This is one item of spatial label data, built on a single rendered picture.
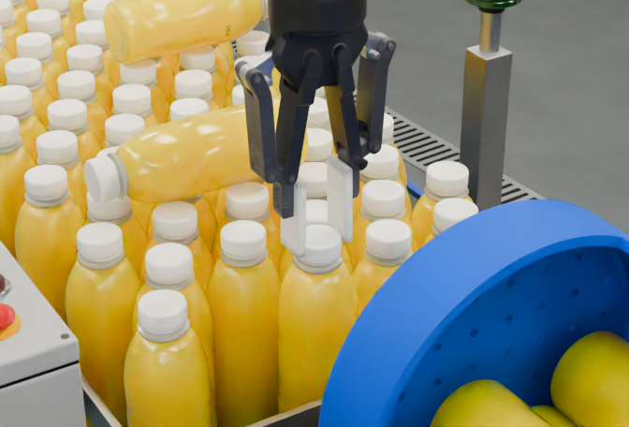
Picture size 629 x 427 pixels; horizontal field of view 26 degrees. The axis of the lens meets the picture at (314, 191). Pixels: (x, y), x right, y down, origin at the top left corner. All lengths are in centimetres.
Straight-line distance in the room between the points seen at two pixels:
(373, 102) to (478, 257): 24
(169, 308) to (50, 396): 11
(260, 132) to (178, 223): 18
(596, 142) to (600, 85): 38
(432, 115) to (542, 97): 35
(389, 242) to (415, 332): 29
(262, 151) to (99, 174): 18
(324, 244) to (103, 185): 20
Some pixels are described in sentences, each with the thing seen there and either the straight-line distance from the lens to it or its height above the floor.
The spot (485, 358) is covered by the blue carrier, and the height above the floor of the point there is 111.
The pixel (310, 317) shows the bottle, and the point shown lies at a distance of 113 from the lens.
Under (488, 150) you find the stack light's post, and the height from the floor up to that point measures 98.
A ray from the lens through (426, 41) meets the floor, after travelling 438.
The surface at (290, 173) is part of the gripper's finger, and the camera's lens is 107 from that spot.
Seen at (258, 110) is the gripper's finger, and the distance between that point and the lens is 103.
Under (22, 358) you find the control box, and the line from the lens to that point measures 104.
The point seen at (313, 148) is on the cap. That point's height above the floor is 109.
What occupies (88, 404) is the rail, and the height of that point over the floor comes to 97.
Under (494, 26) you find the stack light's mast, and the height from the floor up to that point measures 113.
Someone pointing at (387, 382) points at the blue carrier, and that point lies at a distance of 88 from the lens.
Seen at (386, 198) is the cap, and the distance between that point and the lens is 122.
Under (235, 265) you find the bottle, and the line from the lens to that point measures 116.
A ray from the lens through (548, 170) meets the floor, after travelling 363.
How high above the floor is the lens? 169
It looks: 29 degrees down
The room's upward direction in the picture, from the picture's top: straight up
